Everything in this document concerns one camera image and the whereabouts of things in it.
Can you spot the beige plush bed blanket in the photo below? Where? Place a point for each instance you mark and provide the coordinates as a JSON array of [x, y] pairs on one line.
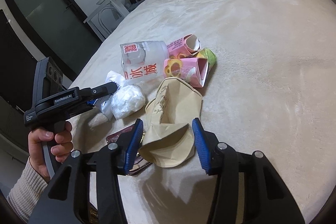
[[272, 88]]

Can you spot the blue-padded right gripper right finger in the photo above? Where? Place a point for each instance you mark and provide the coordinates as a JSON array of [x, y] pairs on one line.
[[266, 197]]

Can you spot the white plastic bag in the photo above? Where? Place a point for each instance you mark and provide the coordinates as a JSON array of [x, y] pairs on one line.
[[126, 101]]

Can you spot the dark glass door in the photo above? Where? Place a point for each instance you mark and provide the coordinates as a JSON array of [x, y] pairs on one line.
[[57, 29]]

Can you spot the pink text carton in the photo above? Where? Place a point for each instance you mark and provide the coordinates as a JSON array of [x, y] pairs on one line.
[[184, 47]]

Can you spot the green yellow snack wrapper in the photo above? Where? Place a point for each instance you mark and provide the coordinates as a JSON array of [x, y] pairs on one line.
[[208, 54]]

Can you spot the left cream sweater forearm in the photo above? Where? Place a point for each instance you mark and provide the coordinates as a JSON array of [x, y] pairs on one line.
[[26, 192]]

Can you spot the clear plastic bottle red label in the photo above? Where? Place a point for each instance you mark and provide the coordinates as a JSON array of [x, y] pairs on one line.
[[143, 61]]

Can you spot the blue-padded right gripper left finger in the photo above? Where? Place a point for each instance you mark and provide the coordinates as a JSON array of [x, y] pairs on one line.
[[66, 199]]

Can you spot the white blue printed wrapper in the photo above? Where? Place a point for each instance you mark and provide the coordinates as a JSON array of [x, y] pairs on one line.
[[104, 103]]

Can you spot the grey chair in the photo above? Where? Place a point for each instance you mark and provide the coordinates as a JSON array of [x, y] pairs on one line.
[[116, 17]]

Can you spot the beige paper bag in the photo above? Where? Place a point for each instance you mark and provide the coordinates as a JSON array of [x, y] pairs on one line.
[[169, 139]]

